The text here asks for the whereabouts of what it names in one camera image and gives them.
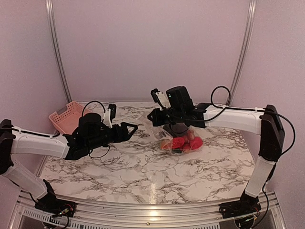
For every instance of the aluminium frame post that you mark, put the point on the aluminium frame post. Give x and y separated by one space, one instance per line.
56 48
244 48

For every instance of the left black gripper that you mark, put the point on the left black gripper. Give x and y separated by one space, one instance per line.
124 137

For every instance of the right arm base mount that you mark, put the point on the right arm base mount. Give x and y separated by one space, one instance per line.
238 208

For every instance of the dark fake avocado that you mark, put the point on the dark fake avocado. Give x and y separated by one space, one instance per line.
179 128

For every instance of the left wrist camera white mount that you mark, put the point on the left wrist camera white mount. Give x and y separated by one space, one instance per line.
109 115

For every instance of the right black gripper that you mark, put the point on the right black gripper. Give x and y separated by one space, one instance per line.
157 119

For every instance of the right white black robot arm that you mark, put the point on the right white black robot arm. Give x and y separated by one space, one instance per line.
264 122

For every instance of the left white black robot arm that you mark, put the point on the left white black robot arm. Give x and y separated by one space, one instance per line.
14 141

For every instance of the left aluminium frame post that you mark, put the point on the left aluminium frame post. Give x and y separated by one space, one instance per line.
56 48

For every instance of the red fake strawberry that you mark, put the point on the red fake strawberry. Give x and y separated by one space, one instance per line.
178 142

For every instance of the clear zip top bag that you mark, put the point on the clear zip top bag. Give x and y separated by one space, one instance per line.
163 136

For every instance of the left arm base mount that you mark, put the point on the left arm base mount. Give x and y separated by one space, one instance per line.
57 207

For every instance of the right aluminium frame post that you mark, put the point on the right aluminium frame post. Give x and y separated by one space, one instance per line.
244 48

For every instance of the pink plastic basket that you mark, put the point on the pink plastic basket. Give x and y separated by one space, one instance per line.
66 120

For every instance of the front aluminium rail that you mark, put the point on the front aluminium rail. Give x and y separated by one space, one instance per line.
91 214

